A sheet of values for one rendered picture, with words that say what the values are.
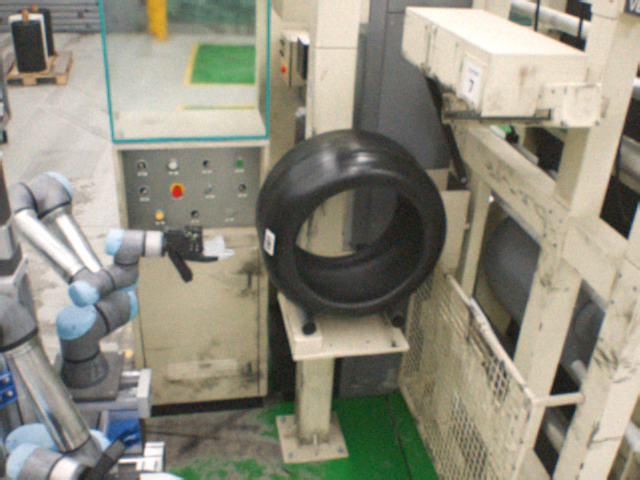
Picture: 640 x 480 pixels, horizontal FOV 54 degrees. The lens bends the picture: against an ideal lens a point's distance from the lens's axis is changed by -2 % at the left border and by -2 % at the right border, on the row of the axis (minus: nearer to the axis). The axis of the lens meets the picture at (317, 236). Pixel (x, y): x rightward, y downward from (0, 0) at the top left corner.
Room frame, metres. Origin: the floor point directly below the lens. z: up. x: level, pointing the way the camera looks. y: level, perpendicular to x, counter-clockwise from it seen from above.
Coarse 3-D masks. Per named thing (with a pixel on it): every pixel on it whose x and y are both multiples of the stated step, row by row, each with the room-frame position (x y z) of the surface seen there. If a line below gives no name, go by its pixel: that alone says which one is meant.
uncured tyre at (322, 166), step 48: (336, 144) 1.72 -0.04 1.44; (384, 144) 1.75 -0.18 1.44; (288, 192) 1.61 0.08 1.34; (336, 192) 1.60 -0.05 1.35; (432, 192) 1.68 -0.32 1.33; (288, 240) 1.58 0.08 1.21; (384, 240) 1.91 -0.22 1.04; (432, 240) 1.66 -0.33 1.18; (288, 288) 1.58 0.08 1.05; (336, 288) 1.81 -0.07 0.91; (384, 288) 1.77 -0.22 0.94
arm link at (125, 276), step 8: (112, 264) 1.58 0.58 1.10; (120, 264) 1.56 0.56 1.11; (128, 264) 1.57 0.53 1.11; (136, 264) 1.59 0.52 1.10; (112, 272) 1.54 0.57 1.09; (120, 272) 1.55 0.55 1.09; (128, 272) 1.57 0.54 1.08; (136, 272) 1.59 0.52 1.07; (120, 280) 1.54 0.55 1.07; (128, 280) 1.56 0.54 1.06; (136, 280) 1.59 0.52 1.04; (120, 288) 1.57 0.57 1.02; (128, 288) 1.57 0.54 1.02
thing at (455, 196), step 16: (432, 176) 2.17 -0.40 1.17; (448, 176) 2.18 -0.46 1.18; (448, 192) 1.99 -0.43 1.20; (464, 192) 2.00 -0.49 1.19; (448, 208) 1.99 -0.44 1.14; (464, 208) 2.00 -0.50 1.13; (448, 224) 1.99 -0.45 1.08; (464, 224) 2.00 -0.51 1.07; (448, 240) 1.99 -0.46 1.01; (448, 256) 2.00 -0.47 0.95
